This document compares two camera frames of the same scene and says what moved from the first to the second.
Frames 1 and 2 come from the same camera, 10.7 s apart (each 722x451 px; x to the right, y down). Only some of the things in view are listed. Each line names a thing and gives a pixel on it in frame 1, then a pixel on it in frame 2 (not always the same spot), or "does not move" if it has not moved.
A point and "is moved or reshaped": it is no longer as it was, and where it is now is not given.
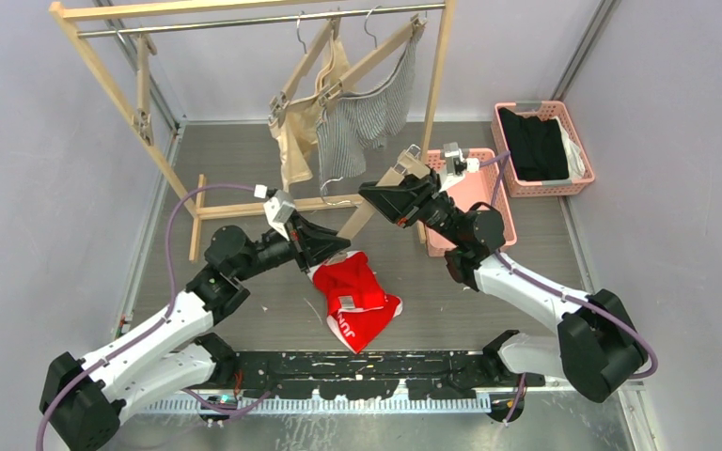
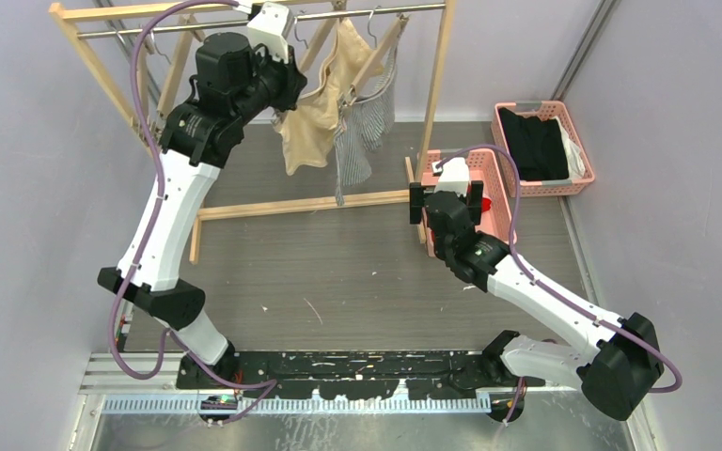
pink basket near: [485, 187] does not move
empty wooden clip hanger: [142, 118] does not move
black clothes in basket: [536, 147] does not move
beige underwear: [294, 131] is moved or reshaped
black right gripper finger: [421, 186] to [476, 192]
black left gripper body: [274, 250] to [280, 85]
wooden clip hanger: [279, 102] is moved or reshaped
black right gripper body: [437, 212] does not move
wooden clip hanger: [410, 162] to [185, 31]
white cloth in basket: [575, 164] does not move
